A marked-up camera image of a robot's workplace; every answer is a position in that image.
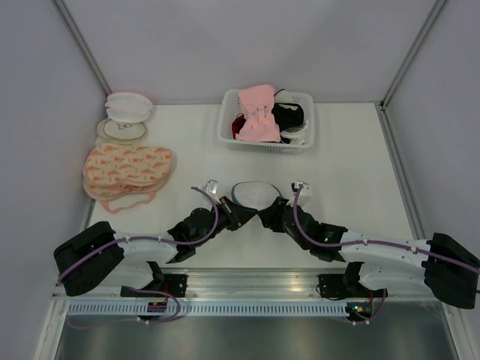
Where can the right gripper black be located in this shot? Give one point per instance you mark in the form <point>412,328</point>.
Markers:
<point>271,216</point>

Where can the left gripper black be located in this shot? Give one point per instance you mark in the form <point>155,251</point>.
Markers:
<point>238,215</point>

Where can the white mesh laundry bag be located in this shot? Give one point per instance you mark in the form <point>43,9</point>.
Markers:
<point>257,195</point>

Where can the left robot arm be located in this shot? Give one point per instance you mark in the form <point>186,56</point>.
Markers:
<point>101,256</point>

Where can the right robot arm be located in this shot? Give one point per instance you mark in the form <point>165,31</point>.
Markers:
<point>439,266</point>

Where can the white bra in basket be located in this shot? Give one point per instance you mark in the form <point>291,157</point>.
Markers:
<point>296,133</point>

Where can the dark red bra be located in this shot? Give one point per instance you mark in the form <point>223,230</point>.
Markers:
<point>237,125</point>

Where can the black bra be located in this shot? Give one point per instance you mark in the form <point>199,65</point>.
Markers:
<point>287,114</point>

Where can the pink bra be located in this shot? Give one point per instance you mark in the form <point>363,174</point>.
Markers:
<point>257,104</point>

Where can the white pink-edged flat bag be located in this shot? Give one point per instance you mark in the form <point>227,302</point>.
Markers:
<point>128,201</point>

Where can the white pink-trimmed laundry bags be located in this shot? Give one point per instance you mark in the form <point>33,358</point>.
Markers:
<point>128,107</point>

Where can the beige round laundry bag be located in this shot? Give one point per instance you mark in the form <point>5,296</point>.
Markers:
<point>121,132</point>

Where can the white plastic basket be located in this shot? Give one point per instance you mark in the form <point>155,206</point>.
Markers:
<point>294,113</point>

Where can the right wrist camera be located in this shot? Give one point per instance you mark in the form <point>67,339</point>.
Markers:
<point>301,192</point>

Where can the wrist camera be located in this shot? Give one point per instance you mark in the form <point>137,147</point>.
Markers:
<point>301,192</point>
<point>211,187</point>

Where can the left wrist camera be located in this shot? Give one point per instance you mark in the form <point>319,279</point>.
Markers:
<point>211,187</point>

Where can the aluminium front rail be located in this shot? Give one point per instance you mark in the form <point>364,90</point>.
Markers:
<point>238,284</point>

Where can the aluminium rail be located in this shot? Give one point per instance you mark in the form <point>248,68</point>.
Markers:
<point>238,284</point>
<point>404,184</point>

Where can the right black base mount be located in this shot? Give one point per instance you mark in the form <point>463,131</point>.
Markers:
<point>332,287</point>

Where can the white slotted cable duct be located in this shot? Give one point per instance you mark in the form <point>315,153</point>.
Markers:
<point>210,308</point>

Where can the right side aluminium rail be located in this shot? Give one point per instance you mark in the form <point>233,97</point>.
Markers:
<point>404,184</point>

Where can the right aluminium frame post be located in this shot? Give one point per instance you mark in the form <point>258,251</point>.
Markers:
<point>421,37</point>

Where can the aluminium frame post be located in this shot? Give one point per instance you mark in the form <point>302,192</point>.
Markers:
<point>75,33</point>
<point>421,37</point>

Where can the left aluminium frame post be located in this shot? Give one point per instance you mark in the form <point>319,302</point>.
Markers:
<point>75,33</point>

